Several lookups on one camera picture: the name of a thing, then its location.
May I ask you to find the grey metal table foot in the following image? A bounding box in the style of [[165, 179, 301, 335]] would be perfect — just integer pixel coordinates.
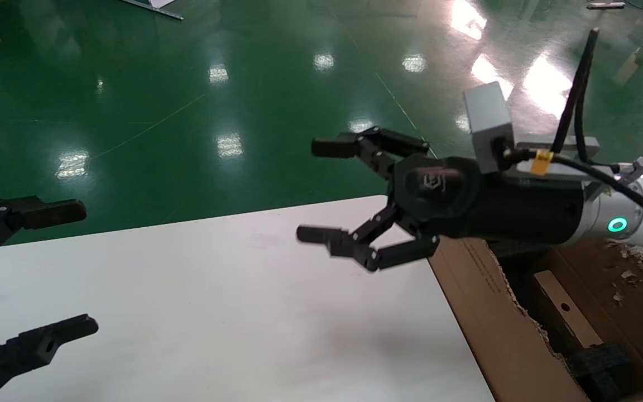
[[121, 0, 184, 21]]

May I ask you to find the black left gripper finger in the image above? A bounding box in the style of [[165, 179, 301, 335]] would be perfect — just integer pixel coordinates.
[[0, 314, 99, 402], [0, 194, 88, 272]]

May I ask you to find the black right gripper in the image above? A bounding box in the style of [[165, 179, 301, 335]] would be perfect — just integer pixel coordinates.
[[296, 126, 587, 273]]

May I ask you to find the big open cardboard box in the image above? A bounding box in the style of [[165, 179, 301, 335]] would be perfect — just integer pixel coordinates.
[[429, 237, 643, 402]]

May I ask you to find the black foam block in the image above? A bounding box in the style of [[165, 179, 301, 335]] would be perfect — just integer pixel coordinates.
[[567, 342, 632, 402]]

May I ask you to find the yellow cable tag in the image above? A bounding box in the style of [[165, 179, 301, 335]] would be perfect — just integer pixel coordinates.
[[531, 151, 554, 175]]

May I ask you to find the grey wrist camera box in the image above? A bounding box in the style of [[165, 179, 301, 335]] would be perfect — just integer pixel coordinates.
[[463, 81, 601, 182]]

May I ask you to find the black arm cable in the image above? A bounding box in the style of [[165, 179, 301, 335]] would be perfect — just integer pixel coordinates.
[[500, 27, 643, 238]]

